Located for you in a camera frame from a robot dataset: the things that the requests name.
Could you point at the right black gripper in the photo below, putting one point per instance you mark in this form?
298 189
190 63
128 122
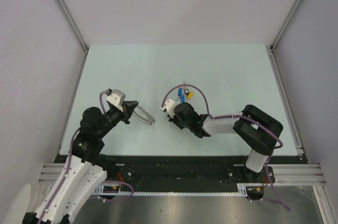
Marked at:
174 119

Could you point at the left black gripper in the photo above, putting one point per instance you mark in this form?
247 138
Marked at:
128 106

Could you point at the metal disc with keyrings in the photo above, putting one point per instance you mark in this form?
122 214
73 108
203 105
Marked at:
143 116

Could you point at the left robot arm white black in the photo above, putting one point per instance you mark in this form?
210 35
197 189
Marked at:
85 167

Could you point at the yellow key tag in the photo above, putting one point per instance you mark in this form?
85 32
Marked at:
189 95

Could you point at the silver key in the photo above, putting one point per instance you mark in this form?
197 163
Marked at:
183 87

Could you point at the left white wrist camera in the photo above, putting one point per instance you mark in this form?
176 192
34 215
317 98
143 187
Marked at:
115 97

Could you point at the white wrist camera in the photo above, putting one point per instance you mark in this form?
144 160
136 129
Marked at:
115 97
168 107

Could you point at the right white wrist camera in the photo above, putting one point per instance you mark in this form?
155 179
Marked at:
168 107

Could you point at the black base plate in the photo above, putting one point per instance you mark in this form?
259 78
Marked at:
186 174

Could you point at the white slotted cable duct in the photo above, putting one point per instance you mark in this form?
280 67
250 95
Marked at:
99 192

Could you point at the left aluminium frame post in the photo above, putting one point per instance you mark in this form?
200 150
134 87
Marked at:
72 24

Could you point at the aluminium frame post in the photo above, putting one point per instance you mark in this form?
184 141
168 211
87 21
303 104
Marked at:
286 23
72 24

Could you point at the right aluminium frame post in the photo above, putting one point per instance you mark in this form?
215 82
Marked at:
286 23

